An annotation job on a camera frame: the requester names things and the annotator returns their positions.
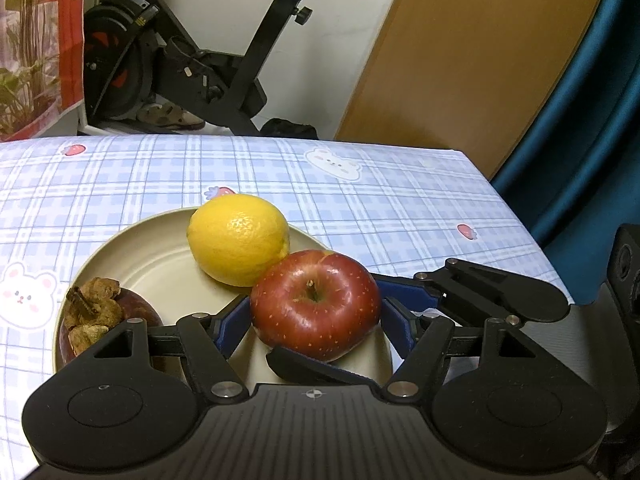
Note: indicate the beige round plate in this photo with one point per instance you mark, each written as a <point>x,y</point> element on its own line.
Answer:
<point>150,260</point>

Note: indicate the dark purple mangosteen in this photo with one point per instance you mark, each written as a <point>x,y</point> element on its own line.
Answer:
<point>100,305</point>

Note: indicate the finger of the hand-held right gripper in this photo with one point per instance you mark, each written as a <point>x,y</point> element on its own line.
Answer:
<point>310,367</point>
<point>400,287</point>

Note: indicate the blue curtain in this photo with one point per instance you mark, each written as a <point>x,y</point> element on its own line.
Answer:
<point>590,160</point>

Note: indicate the yellow lemon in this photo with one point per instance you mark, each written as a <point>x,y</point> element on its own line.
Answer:
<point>235,240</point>

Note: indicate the black bundle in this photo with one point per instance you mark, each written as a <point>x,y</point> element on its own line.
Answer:
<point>290,130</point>

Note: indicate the red apple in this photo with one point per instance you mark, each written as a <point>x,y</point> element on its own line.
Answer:
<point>315,310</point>

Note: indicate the blue checked tablecloth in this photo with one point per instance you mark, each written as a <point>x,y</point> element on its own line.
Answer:
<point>400,200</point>

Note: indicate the printed backdrop cloth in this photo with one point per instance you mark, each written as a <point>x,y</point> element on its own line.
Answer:
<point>30,60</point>

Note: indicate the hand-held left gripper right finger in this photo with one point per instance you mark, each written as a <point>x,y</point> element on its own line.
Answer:
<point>397,325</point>

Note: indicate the black exercise bike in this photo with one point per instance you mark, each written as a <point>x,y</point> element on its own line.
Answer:
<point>240,70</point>

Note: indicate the wooden board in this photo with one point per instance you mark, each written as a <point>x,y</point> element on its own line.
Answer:
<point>475,60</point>

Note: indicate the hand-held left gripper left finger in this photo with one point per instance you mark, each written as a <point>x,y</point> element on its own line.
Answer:
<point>232,322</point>

